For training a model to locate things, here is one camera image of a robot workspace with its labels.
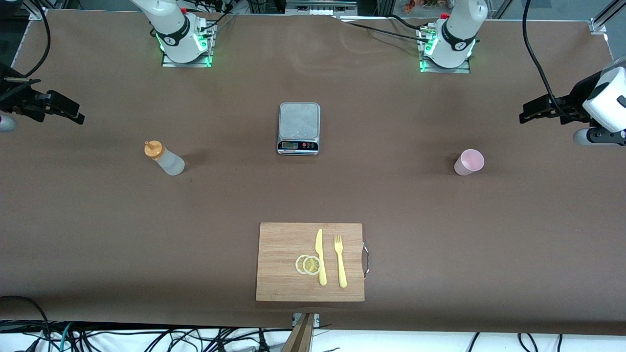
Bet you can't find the pink plastic cup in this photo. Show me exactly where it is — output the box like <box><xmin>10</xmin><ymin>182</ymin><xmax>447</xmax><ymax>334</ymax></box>
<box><xmin>454</xmin><ymin>149</ymin><xmax>485</xmax><ymax>176</ymax></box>

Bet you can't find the translucent sauce bottle orange cap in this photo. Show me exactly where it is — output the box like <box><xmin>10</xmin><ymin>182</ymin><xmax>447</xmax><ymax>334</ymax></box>
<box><xmin>144</xmin><ymin>140</ymin><xmax>185</xmax><ymax>176</ymax></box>

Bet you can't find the brown table cover sheet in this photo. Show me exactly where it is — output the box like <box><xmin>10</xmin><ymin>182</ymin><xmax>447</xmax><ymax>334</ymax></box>
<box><xmin>0</xmin><ymin>9</ymin><xmax>626</xmax><ymax>337</ymax></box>

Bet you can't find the silver digital kitchen scale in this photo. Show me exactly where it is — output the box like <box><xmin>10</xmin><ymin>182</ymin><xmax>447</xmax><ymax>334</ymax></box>
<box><xmin>277</xmin><ymin>102</ymin><xmax>321</xmax><ymax>156</ymax></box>

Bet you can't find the white socket strip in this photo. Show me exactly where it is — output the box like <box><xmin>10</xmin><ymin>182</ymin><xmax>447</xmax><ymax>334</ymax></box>
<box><xmin>286</xmin><ymin>0</ymin><xmax>358</xmax><ymax>18</ymax></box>

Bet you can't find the yellow plastic fork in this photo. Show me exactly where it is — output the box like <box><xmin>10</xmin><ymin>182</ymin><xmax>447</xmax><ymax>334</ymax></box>
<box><xmin>334</xmin><ymin>235</ymin><xmax>348</xmax><ymax>288</ymax></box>

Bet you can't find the yellow plastic knife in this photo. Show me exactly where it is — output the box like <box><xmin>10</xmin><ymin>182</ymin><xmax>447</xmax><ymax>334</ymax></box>
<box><xmin>315</xmin><ymin>228</ymin><xmax>327</xmax><ymax>286</ymax></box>

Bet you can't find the wooden cutting board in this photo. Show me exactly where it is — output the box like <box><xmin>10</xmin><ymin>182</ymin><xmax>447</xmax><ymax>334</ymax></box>
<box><xmin>255</xmin><ymin>222</ymin><xmax>370</xmax><ymax>302</ymax></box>

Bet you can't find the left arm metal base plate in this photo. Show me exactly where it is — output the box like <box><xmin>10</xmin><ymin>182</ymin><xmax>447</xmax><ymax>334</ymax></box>
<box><xmin>419</xmin><ymin>24</ymin><xmax>471</xmax><ymax>74</ymax></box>

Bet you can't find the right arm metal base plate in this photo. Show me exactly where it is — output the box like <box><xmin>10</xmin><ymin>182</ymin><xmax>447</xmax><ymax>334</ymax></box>
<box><xmin>161</xmin><ymin>20</ymin><xmax>214</xmax><ymax>68</ymax></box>

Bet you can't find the black power cable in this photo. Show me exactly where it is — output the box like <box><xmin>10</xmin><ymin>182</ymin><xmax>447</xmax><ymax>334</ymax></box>
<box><xmin>337</xmin><ymin>15</ymin><xmax>433</xmax><ymax>44</ymax></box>

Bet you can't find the black looped cable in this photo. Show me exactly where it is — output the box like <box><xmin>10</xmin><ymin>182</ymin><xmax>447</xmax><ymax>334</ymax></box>
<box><xmin>0</xmin><ymin>295</ymin><xmax>50</xmax><ymax>343</ymax></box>

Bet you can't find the teal cable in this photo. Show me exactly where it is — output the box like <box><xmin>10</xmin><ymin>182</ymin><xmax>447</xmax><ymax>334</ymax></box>
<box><xmin>46</xmin><ymin>323</ymin><xmax>74</xmax><ymax>352</ymax></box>

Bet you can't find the wooden post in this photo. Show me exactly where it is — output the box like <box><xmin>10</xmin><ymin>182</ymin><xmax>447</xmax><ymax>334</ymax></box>
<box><xmin>281</xmin><ymin>313</ymin><xmax>316</xmax><ymax>352</ymax></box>

